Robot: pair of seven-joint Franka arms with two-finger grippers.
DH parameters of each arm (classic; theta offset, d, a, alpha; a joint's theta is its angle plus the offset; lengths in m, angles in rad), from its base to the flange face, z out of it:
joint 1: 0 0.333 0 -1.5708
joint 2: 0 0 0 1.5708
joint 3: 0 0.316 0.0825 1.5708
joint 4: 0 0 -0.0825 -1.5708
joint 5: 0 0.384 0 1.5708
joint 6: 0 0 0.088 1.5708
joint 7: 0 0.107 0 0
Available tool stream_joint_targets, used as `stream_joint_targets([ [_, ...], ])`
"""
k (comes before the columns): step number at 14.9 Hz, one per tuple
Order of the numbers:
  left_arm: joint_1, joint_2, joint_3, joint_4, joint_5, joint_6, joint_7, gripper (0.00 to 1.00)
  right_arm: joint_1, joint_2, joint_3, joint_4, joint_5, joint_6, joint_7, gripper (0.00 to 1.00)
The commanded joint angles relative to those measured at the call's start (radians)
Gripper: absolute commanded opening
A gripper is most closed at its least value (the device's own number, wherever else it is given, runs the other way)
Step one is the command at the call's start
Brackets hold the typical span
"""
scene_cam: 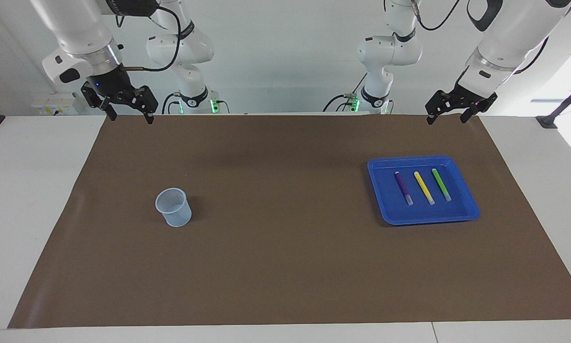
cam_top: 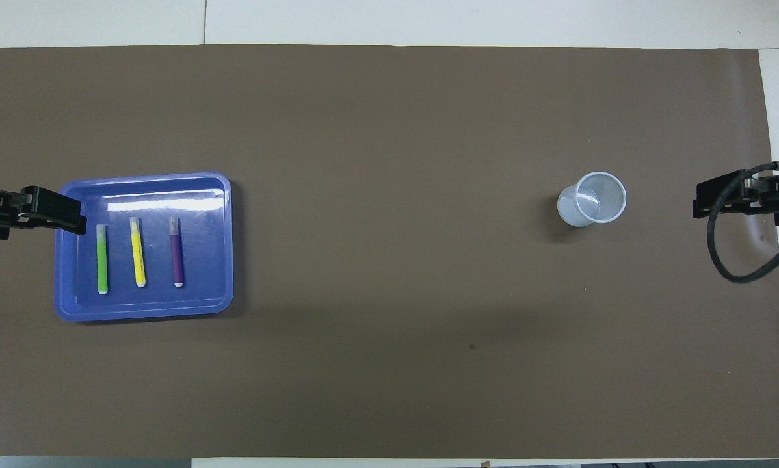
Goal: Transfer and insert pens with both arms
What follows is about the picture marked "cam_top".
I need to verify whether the green highlighter pen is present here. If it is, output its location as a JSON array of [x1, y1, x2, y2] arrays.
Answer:
[[96, 224, 110, 295]]

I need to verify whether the yellow highlighter pen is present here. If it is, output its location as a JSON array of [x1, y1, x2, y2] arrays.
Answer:
[[129, 217, 147, 288]]

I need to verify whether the purple highlighter pen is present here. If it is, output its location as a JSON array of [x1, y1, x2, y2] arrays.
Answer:
[[169, 217, 185, 288]]

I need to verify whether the blue plastic tray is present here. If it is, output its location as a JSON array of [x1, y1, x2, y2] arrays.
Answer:
[[53, 172, 235, 323]]

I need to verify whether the translucent plastic cup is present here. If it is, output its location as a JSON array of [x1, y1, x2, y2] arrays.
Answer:
[[557, 172, 627, 228]]

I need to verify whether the brown table mat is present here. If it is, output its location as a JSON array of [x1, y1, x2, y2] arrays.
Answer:
[[0, 44, 779, 459]]

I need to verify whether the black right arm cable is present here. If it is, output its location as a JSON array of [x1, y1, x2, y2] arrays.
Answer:
[[707, 162, 779, 284]]

